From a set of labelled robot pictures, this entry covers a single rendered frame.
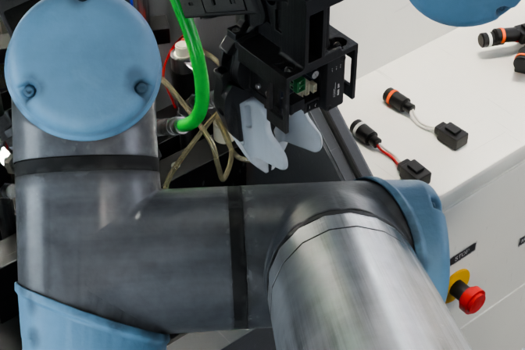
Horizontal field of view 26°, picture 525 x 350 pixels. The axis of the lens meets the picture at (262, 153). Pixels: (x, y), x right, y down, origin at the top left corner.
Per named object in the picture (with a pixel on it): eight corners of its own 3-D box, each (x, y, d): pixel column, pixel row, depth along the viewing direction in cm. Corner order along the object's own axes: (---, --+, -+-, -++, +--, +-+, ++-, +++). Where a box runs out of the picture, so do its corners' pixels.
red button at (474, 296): (460, 328, 139) (465, 300, 136) (437, 309, 142) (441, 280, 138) (489, 308, 142) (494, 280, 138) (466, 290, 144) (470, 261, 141)
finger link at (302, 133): (303, 198, 94) (305, 111, 88) (258, 162, 98) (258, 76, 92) (331, 182, 96) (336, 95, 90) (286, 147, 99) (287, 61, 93)
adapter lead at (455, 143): (467, 144, 134) (469, 130, 133) (455, 152, 133) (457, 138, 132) (392, 96, 141) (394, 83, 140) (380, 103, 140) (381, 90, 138)
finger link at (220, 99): (226, 149, 92) (223, 61, 86) (215, 140, 93) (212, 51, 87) (272, 126, 94) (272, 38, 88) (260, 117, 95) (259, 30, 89)
